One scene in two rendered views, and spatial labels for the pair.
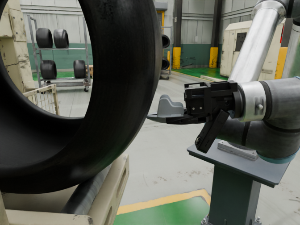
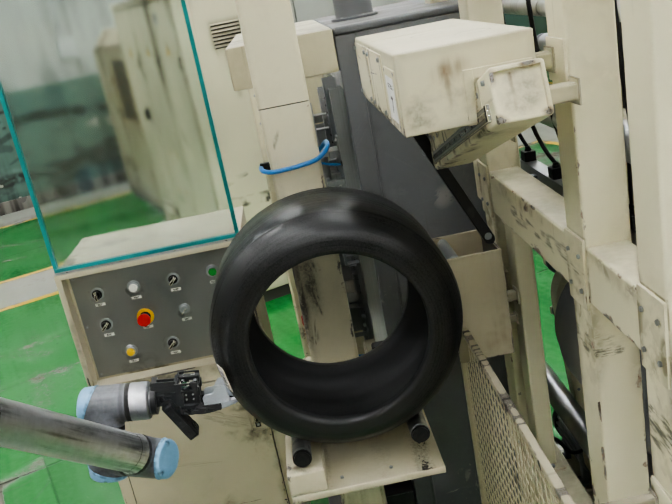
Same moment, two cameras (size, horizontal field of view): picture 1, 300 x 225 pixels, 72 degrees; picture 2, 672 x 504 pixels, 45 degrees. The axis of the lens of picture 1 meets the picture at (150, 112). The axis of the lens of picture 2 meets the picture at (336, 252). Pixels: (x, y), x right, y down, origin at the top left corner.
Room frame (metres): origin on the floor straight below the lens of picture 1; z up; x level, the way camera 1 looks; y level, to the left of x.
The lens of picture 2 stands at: (2.24, 0.09, 1.91)
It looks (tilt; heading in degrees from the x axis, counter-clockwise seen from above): 18 degrees down; 173
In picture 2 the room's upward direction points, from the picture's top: 11 degrees counter-clockwise
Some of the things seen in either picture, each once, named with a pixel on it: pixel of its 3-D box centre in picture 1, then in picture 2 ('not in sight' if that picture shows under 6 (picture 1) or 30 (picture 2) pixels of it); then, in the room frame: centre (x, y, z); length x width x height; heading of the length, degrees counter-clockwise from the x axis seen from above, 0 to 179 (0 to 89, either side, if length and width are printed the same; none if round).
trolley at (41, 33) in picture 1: (63, 56); not in sight; (5.79, 2.37, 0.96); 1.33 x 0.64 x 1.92; 105
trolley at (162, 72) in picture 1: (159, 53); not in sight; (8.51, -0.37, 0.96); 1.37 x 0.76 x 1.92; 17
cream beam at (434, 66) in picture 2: not in sight; (431, 69); (0.59, 0.55, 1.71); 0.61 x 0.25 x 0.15; 175
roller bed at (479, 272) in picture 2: not in sight; (471, 294); (0.25, 0.67, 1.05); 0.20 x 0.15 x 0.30; 175
